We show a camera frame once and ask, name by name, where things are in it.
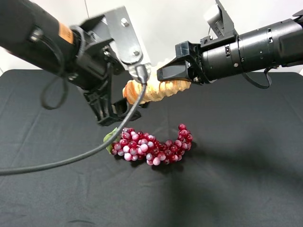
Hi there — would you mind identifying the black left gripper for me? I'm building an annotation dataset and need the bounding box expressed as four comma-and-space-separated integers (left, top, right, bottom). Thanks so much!
70, 15, 149, 126

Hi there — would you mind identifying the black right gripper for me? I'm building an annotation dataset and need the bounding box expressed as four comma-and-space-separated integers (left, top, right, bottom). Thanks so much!
157, 35, 239, 84

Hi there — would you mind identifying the beige spiral bread roll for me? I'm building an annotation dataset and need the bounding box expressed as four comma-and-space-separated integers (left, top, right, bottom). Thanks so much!
123, 59, 191, 105

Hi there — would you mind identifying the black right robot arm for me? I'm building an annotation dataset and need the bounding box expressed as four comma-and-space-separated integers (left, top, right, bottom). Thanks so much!
157, 11, 303, 89

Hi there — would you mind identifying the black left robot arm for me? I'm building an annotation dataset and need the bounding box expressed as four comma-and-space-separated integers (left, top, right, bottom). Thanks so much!
0, 0, 150, 126

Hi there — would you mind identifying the red grape bunch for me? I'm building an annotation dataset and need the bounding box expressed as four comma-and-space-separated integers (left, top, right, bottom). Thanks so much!
106, 124, 193, 166

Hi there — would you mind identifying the dark tablecloth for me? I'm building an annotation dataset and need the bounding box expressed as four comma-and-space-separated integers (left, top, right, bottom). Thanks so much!
0, 69, 303, 227

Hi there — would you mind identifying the black camera cable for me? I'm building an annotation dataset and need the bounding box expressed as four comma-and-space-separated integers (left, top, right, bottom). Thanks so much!
0, 65, 149, 176

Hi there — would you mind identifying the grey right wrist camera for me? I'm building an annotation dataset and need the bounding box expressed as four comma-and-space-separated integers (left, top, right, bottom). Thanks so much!
204, 0, 238, 38

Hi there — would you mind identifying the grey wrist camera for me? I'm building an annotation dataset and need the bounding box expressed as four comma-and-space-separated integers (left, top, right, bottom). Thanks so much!
204, 0, 238, 38
104, 6, 152, 84

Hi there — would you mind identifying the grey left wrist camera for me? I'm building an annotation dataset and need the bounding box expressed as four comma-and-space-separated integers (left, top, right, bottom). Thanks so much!
104, 6, 152, 84

